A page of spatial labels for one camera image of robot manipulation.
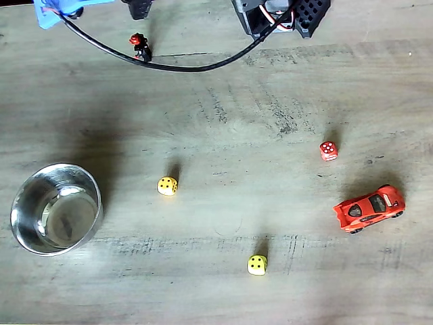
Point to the stainless steel bowl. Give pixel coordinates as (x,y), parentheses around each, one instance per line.
(57,211)

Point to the lime-yellow die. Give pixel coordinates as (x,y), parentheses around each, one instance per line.
(257,265)

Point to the red die white pips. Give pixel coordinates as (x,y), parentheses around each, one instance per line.
(328,151)

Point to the black lego figure red helmet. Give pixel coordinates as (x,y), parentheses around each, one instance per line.
(143,50)

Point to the red toy race car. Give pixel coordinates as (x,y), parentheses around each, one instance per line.
(368,210)

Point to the orange-yellow die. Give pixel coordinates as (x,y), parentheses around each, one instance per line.
(166,187)

